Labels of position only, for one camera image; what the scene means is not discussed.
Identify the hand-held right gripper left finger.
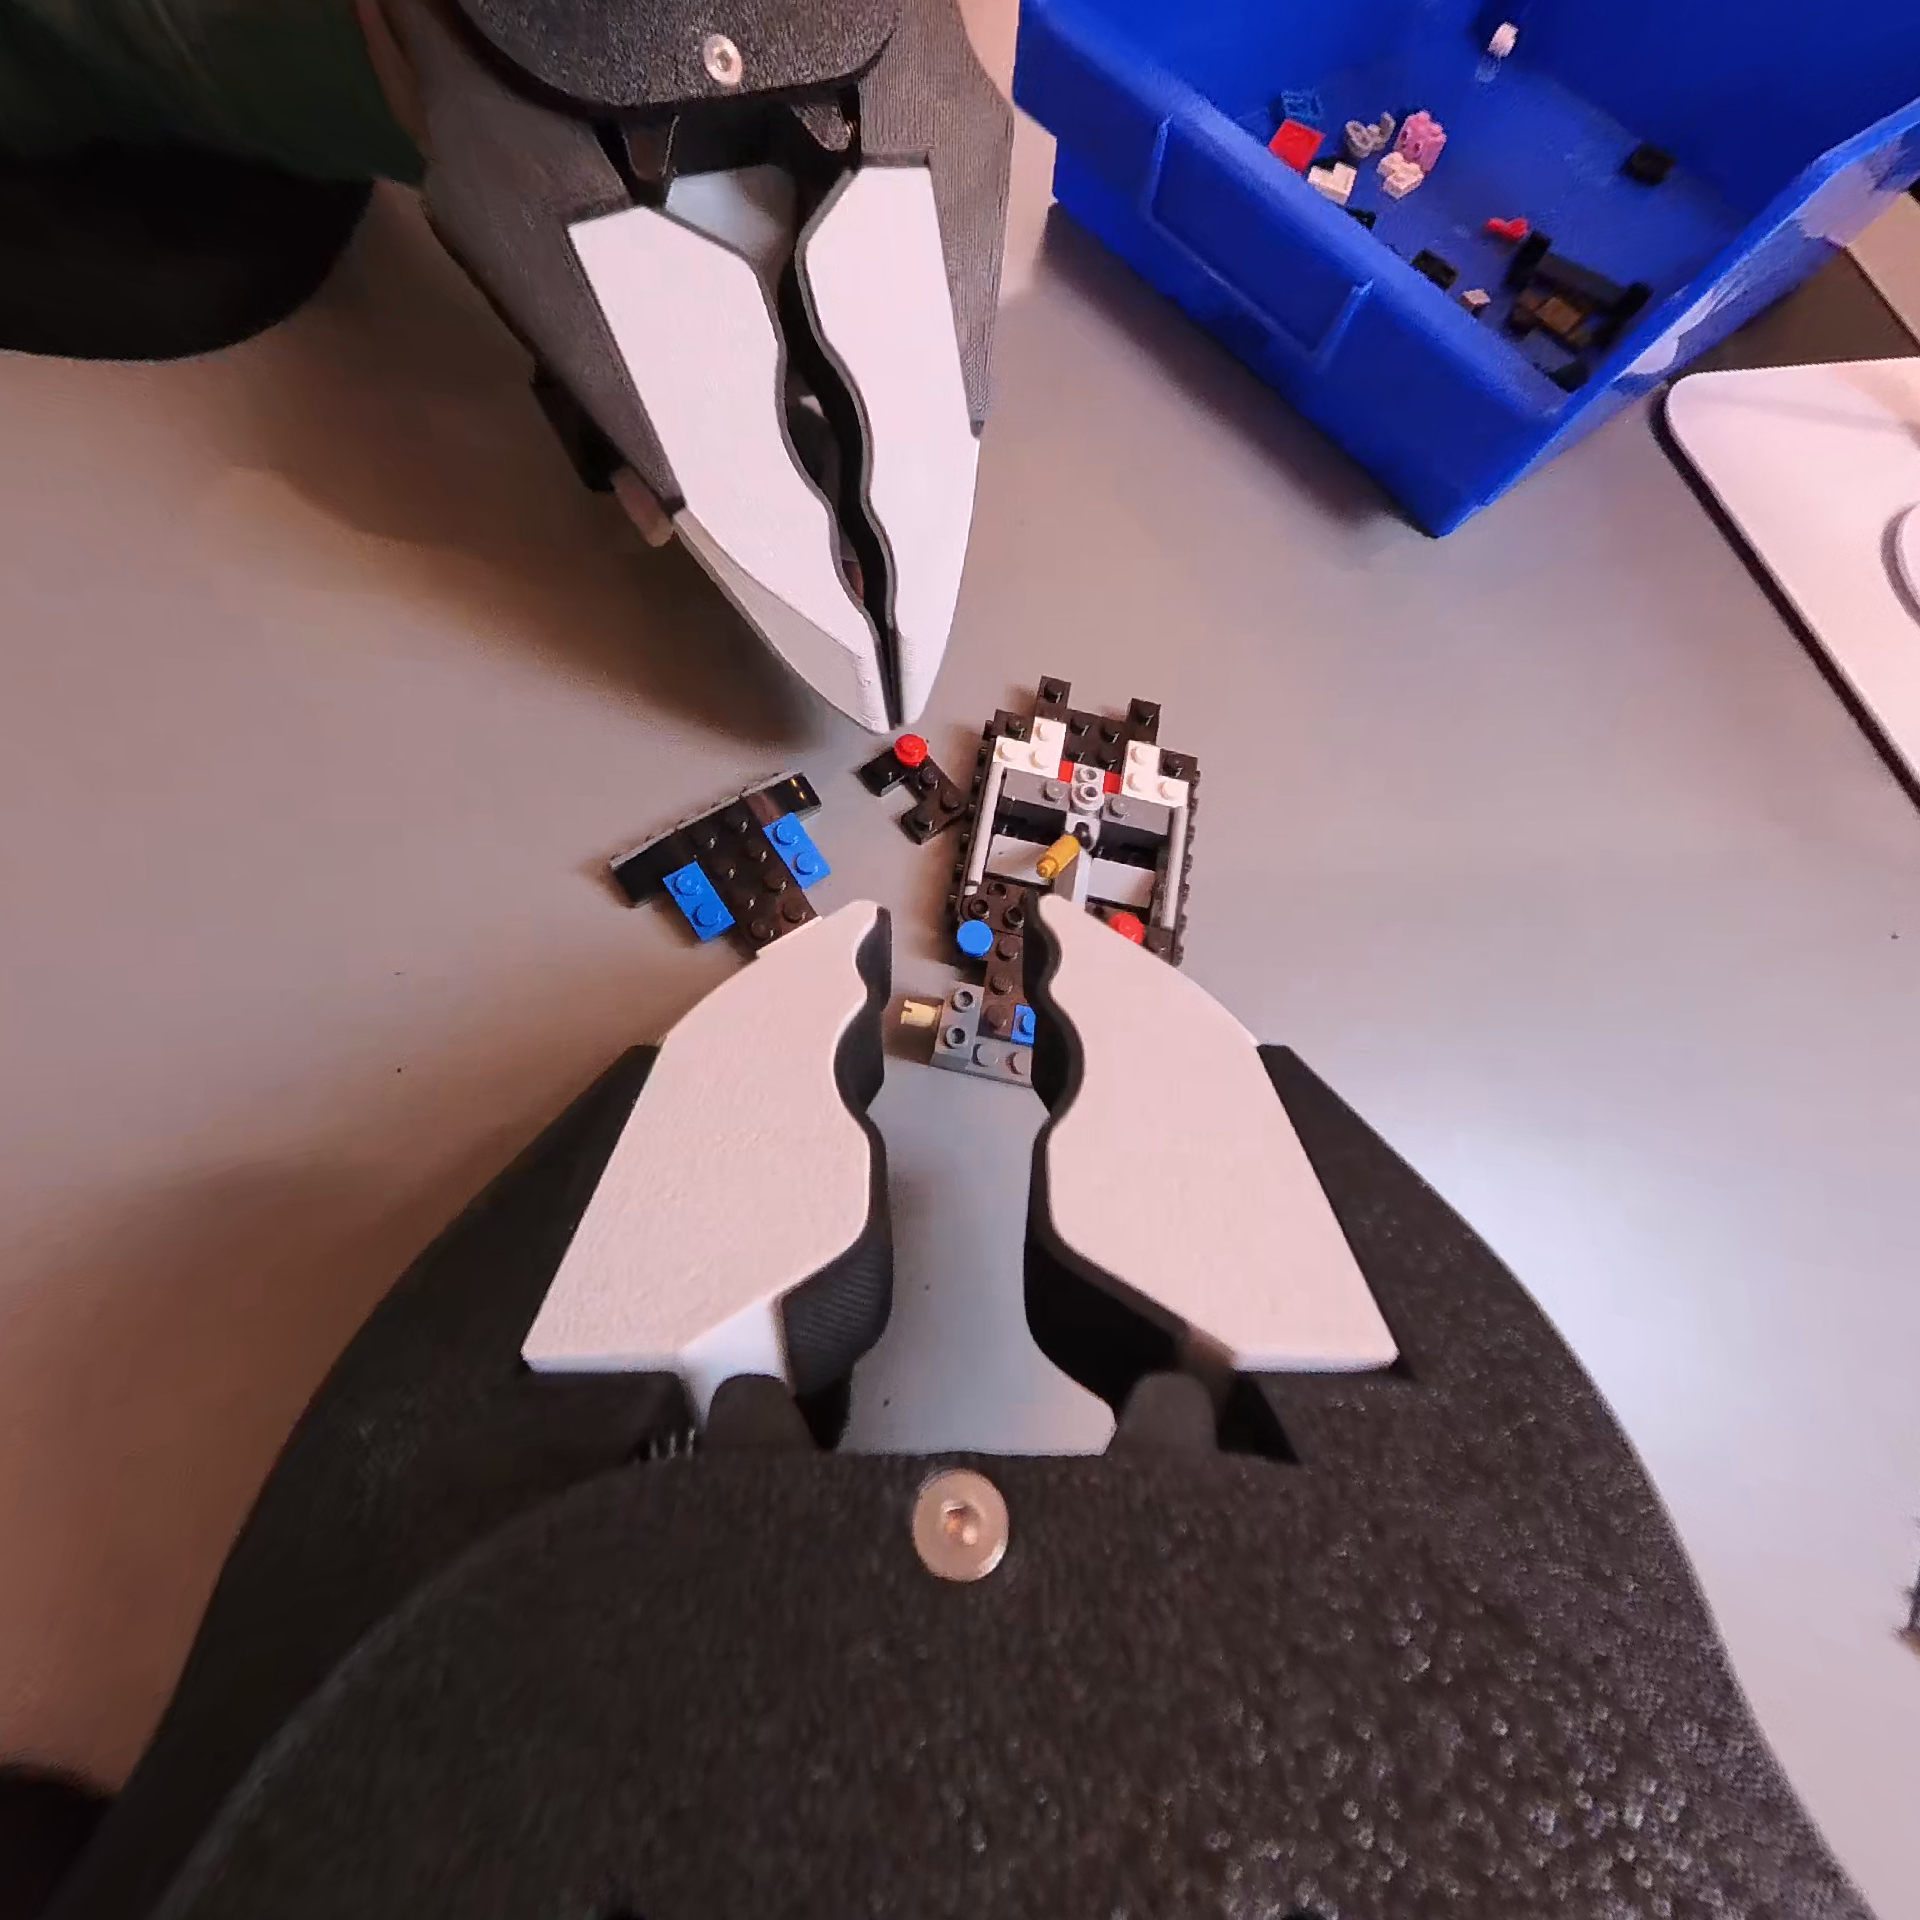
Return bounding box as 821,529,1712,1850
523,902,894,1413

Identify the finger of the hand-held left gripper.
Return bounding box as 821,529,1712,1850
564,167,902,736
794,167,985,729

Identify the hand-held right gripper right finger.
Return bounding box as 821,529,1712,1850
1028,896,1406,1388

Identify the grey lego axle subassembly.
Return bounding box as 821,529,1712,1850
885,967,1044,1087

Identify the blue plastic bin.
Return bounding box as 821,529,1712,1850
1016,0,1920,544

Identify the black blue lego subassembly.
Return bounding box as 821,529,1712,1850
611,773,841,958

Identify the small black lego bracket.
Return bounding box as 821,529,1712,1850
857,723,976,848

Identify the lego car model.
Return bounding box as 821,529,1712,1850
946,676,1205,979

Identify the lego pieces pile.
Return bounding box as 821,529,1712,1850
1261,14,1682,393

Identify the white book stand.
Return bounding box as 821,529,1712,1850
1659,356,1920,795

